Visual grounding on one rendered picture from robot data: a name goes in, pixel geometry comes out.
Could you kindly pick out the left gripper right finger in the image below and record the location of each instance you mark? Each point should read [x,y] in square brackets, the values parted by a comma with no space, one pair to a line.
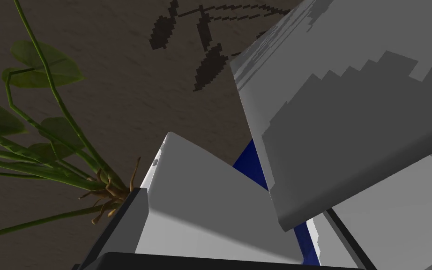
[399,221]

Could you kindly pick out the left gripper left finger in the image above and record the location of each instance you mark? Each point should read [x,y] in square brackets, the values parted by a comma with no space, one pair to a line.
[208,217]

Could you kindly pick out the blue flat thing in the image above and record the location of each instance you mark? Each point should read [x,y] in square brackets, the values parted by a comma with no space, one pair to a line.
[251,165]

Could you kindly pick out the green potted plant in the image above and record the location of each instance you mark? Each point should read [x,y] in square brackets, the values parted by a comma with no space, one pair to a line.
[44,64]

